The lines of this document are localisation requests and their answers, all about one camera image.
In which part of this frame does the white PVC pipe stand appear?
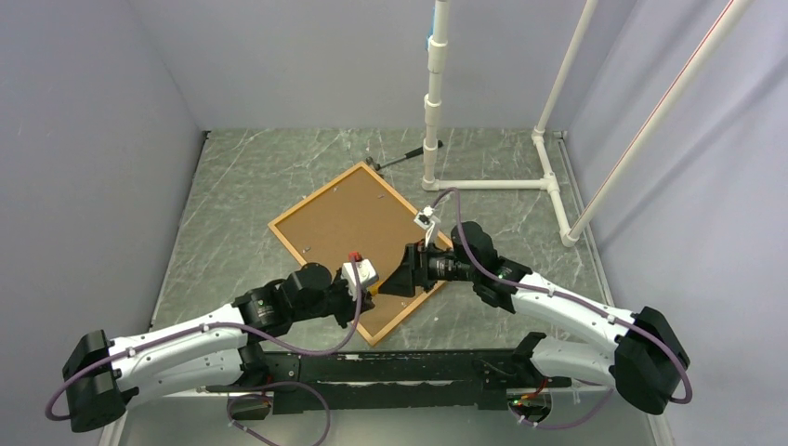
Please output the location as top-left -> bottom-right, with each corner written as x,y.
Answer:
420,0 -> 599,249

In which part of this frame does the white diagonal pole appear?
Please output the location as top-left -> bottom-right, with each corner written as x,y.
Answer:
561,0 -> 752,246

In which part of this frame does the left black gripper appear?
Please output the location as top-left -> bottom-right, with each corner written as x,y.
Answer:
292,266 -> 374,328

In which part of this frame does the black handled hammer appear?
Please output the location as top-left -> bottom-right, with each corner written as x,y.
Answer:
364,146 -> 425,172

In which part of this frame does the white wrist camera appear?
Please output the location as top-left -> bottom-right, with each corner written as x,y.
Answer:
340,252 -> 379,295
414,205 -> 440,245

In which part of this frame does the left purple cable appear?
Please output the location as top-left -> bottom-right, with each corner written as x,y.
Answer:
45,261 -> 364,446

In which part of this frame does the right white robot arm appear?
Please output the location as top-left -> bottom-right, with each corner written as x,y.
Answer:
379,221 -> 692,414

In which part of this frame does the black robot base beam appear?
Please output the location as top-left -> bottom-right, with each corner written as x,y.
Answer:
206,348 -> 571,414

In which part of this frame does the aluminium rail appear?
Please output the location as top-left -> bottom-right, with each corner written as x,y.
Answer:
99,389 -> 656,445

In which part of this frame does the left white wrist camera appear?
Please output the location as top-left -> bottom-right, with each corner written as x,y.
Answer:
340,252 -> 379,295

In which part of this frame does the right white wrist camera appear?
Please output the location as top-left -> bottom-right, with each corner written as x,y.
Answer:
414,205 -> 440,245

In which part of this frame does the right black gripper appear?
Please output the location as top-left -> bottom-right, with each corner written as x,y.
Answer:
378,238 -> 479,296

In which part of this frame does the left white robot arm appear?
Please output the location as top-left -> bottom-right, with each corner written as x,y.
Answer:
45,259 -> 378,433

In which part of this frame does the orange picture frame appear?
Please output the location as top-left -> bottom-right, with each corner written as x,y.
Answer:
268,161 -> 457,348

